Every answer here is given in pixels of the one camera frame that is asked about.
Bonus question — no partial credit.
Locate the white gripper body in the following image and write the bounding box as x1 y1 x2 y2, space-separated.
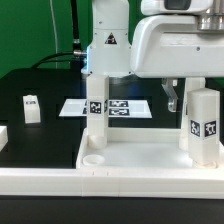
130 15 224 78

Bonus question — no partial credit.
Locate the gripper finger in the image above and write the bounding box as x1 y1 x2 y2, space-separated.
162 78 178 112

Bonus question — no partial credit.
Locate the white desk top tray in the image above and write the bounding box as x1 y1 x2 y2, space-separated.
76 127 224 172

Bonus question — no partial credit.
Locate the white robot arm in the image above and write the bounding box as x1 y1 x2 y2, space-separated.
82 0 224 112

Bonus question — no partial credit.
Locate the white U-shaped marker base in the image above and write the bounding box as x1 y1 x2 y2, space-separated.
59 99 152 118

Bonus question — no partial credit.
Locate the white L-shaped obstacle fence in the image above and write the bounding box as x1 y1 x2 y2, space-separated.
0 167 224 199

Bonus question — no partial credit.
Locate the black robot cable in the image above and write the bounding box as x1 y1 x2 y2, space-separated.
31 0 88 69

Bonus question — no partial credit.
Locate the white thin cable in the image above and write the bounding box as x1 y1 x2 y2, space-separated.
49 0 58 69

